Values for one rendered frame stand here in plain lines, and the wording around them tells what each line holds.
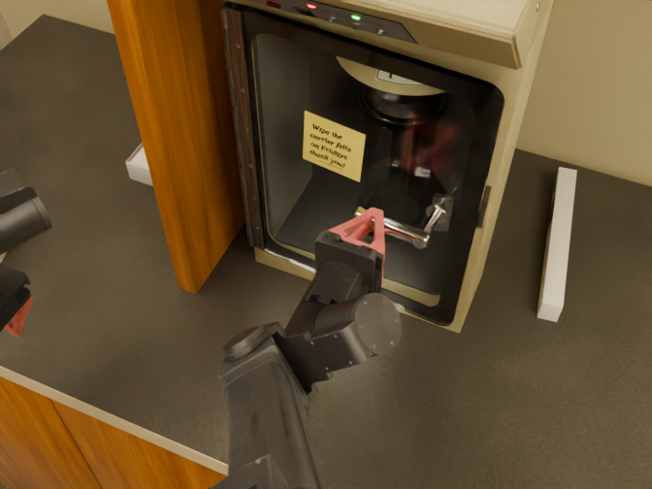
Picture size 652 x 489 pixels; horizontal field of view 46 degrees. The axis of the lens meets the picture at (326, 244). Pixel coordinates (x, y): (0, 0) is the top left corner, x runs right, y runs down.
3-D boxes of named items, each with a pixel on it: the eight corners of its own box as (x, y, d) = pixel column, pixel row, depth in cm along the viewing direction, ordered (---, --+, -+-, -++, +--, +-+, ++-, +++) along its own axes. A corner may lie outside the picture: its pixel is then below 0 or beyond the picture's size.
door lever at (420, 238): (372, 195, 90) (373, 179, 88) (446, 224, 87) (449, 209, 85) (350, 226, 87) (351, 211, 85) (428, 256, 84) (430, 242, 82)
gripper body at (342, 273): (380, 246, 77) (352, 302, 72) (375, 305, 85) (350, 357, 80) (321, 226, 78) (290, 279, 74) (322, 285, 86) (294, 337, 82)
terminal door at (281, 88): (256, 244, 111) (230, -1, 80) (452, 326, 102) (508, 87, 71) (253, 246, 110) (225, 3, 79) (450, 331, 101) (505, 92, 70)
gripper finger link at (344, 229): (407, 205, 83) (376, 268, 77) (403, 246, 88) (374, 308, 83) (349, 186, 85) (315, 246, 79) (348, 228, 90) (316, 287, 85)
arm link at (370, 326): (213, 352, 70) (261, 430, 71) (288, 332, 62) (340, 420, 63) (295, 289, 78) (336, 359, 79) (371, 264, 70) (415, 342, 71)
